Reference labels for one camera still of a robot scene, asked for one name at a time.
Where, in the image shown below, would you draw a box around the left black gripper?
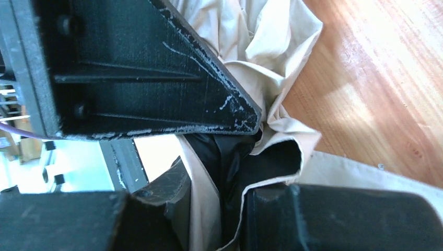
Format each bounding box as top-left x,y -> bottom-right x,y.
1,1 -> 63,139

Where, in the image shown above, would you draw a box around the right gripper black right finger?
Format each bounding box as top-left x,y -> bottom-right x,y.
240,184 -> 442,250

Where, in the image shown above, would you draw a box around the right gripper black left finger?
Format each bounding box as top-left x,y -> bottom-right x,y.
1,191 -> 183,250

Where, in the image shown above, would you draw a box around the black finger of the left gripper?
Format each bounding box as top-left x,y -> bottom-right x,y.
133,157 -> 191,250
31,1 -> 261,140

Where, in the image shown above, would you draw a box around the black and beige folding umbrella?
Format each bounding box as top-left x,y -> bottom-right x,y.
172,1 -> 442,250

